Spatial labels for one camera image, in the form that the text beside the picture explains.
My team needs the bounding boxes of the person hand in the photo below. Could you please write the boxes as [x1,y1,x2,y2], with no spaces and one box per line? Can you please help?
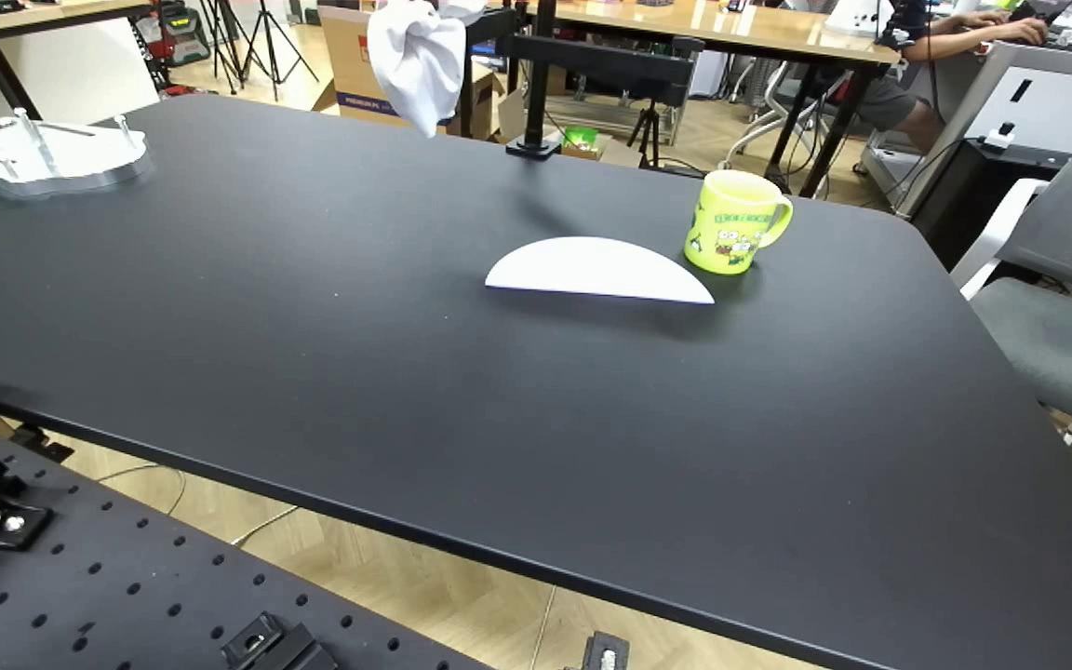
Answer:
[1008,14,1059,49]

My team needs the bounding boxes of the white cloth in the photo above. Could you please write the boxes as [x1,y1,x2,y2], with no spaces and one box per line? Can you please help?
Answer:
[367,0,471,142]

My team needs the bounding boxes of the person forearm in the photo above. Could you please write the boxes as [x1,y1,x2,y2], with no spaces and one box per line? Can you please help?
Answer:
[900,24,1023,71]

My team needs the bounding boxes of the black stand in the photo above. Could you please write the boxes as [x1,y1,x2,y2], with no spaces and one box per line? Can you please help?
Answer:
[440,0,699,163]

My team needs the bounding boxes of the grey cabinet with slots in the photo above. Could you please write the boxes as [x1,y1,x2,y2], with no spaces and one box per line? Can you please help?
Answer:
[890,37,1072,243]

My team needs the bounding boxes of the grey office chair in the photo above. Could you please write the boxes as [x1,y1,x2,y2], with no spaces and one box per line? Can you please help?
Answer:
[949,119,1072,448]

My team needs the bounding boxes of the wooden desk black legs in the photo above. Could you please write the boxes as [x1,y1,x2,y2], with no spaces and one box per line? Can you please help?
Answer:
[551,0,910,200]
[0,0,157,124]

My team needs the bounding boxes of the yellow-green mug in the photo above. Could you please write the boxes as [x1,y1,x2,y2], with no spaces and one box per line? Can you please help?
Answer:
[683,168,800,281]

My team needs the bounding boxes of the small black tripod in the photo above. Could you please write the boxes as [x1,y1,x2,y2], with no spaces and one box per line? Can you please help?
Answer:
[623,98,678,170]

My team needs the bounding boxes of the white flat plate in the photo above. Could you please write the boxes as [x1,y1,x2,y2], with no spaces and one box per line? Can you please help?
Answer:
[482,236,718,310]

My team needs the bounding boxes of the cardboard box red print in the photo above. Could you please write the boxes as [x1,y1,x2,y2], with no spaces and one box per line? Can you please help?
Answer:
[318,4,507,139]

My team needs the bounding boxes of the white panel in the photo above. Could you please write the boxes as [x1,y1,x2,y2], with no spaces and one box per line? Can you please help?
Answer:
[0,14,169,130]

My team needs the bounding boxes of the clear white dish rack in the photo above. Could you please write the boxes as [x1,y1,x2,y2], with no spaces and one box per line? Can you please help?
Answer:
[0,106,153,195]

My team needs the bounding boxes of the black perforated breadboard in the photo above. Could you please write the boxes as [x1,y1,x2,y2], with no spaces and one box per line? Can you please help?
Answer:
[0,405,493,670]

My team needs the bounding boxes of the small black silver bracket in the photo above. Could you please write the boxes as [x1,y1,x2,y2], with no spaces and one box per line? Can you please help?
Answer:
[576,629,638,670]

